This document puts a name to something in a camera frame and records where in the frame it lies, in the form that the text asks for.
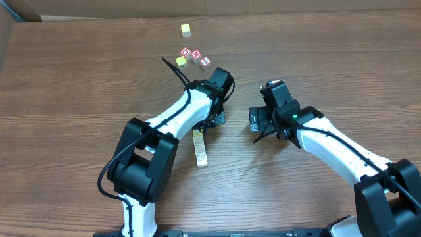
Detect red block letter M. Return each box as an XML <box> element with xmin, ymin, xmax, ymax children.
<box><xmin>191</xmin><ymin>49</ymin><xmax>203</xmax><ymax>64</ymax></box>

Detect wooden block letter E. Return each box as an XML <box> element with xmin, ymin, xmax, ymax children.
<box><xmin>193</xmin><ymin>136</ymin><xmax>205</xmax><ymax>146</ymax></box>

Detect far yellow wooden block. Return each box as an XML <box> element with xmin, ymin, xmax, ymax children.
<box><xmin>180</xmin><ymin>24</ymin><xmax>191</xmax><ymax>38</ymax></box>

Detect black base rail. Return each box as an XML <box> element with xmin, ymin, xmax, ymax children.
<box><xmin>93</xmin><ymin>227</ymin><xmax>330</xmax><ymax>237</ymax></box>

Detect red block letter I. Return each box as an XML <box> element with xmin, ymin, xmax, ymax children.
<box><xmin>199</xmin><ymin>56</ymin><xmax>212</xmax><ymax>71</ymax></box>

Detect green-sided wooden picture block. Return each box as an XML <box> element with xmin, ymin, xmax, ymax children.
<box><xmin>196</xmin><ymin>154</ymin><xmax>208</xmax><ymax>167</ymax></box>

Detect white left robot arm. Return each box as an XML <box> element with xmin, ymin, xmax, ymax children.
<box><xmin>97</xmin><ymin>68</ymin><xmax>235</xmax><ymax>236</ymax></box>

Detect blue-topped wooden letter block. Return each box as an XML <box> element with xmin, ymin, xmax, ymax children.
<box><xmin>195</xmin><ymin>145</ymin><xmax>206</xmax><ymax>156</ymax></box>

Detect yellow-topped wooden block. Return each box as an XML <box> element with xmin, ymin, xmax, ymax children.
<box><xmin>192</xmin><ymin>129</ymin><xmax>203</xmax><ymax>137</ymax></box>

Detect yellow wooden block left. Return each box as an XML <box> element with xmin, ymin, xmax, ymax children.
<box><xmin>175</xmin><ymin>56</ymin><xmax>187</xmax><ymax>70</ymax></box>

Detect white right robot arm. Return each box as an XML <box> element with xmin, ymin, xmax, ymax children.
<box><xmin>249</xmin><ymin>80</ymin><xmax>420</xmax><ymax>237</ymax></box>

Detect yellow wooden block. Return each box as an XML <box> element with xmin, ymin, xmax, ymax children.
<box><xmin>180</xmin><ymin>24</ymin><xmax>191</xmax><ymax>38</ymax></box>
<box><xmin>175</xmin><ymin>56</ymin><xmax>187</xmax><ymax>70</ymax></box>

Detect red block letter C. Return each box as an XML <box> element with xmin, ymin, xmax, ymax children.
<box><xmin>180</xmin><ymin>47</ymin><xmax>191</xmax><ymax>61</ymax></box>

